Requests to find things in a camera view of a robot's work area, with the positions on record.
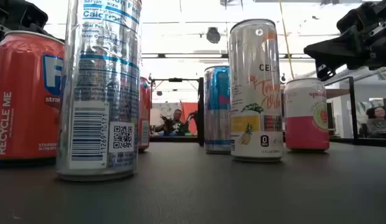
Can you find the red Fanta strawberry can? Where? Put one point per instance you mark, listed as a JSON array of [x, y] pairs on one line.
[[21, 93], [145, 102]]

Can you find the black shelf corner post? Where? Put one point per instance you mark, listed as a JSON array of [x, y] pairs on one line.
[[353, 112]]

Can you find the white blue patterned panel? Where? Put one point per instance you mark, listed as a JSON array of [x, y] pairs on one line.
[[362, 105]]

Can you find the pink white Spindrift can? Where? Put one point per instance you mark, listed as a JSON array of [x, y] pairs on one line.
[[306, 124]]

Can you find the white Celsius can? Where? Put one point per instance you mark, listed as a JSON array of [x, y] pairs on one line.
[[255, 93]]

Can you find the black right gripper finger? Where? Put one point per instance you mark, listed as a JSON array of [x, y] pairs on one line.
[[332, 51], [326, 72]]

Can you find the neighbour station black frame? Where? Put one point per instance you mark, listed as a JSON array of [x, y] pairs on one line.
[[175, 80]]

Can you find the neighbour station robot arm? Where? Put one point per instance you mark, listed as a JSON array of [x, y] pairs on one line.
[[168, 124], [192, 119]]

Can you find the white patterned fabric panel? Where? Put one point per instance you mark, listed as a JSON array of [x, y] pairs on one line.
[[161, 109]]

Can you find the black round ceiling fixture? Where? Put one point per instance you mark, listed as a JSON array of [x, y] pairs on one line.
[[213, 35]]

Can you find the black shelf side support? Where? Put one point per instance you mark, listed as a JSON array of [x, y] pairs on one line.
[[200, 118]]

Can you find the red orange fabric panel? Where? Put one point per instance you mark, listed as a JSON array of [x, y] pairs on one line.
[[188, 107]]

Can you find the person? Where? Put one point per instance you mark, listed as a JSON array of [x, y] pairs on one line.
[[177, 115], [377, 124]]

